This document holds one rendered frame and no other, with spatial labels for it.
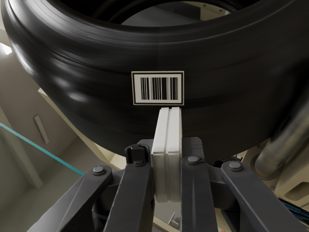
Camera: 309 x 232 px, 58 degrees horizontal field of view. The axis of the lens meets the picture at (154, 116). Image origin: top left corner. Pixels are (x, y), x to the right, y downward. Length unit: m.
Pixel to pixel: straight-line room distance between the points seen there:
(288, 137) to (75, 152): 9.71
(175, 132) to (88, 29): 0.24
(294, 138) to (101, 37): 0.31
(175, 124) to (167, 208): 8.69
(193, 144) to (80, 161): 9.68
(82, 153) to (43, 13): 9.63
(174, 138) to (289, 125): 0.31
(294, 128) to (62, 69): 0.33
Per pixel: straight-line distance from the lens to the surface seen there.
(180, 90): 0.32
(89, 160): 9.79
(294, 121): 0.44
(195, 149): 0.16
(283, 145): 0.50
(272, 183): 0.67
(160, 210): 8.81
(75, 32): 0.38
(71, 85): 0.37
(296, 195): 0.66
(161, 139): 0.15
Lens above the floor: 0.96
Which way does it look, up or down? 19 degrees up
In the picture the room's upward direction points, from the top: 65 degrees counter-clockwise
